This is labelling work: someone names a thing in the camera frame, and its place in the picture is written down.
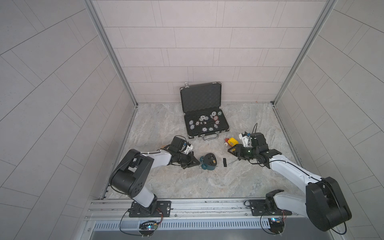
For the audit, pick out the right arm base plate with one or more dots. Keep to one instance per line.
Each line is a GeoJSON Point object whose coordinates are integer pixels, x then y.
{"type": "Point", "coordinates": [260, 207]}

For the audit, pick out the left circuit board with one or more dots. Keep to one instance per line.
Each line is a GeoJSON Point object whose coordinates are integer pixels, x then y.
{"type": "Point", "coordinates": [149, 226]}

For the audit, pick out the circuit board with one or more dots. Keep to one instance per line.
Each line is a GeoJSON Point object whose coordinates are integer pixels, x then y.
{"type": "Point", "coordinates": [149, 226]}
{"type": "Point", "coordinates": [277, 226]}

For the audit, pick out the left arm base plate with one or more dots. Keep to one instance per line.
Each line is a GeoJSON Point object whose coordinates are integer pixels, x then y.
{"type": "Point", "coordinates": [160, 208]}

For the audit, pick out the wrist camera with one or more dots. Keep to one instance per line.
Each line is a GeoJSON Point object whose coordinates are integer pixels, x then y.
{"type": "Point", "coordinates": [188, 149]}
{"type": "Point", "coordinates": [245, 139]}

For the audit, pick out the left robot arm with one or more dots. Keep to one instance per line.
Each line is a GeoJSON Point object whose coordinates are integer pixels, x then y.
{"type": "Point", "coordinates": [130, 175]}

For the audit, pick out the yellow red toy car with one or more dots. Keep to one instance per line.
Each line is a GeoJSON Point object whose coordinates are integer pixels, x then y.
{"type": "Point", "coordinates": [230, 142]}

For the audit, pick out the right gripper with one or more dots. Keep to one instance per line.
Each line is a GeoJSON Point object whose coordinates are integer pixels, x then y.
{"type": "Point", "coordinates": [238, 151]}

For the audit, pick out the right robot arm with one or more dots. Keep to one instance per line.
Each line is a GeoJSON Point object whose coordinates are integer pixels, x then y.
{"type": "Point", "coordinates": [323, 202]}

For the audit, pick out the aluminium rail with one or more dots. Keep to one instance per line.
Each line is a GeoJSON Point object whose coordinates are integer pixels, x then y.
{"type": "Point", "coordinates": [182, 209]}

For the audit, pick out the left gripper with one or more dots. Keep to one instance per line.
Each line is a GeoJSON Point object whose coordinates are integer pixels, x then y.
{"type": "Point", "coordinates": [186, 159]}

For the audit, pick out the right circuit board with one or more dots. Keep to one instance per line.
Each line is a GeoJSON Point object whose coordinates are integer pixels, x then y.
{"type": "Point", "coordinates": [277, 226]}

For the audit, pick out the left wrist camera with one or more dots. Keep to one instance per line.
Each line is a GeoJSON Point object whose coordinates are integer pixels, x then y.
{"type": "Point", "coordinates": [188, 149]}

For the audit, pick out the black aluminium case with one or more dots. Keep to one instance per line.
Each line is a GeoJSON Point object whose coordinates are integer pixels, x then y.
{"type": "Point", "coordinates": [202, 109]}

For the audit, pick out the teal alarm clock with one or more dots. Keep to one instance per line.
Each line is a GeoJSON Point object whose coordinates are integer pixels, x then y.
{"type": "Point", "coordinates": [208, 162]}

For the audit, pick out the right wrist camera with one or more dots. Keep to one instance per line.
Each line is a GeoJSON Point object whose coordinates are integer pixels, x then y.
{"type": "Point", "coordinates": [245, 139]}

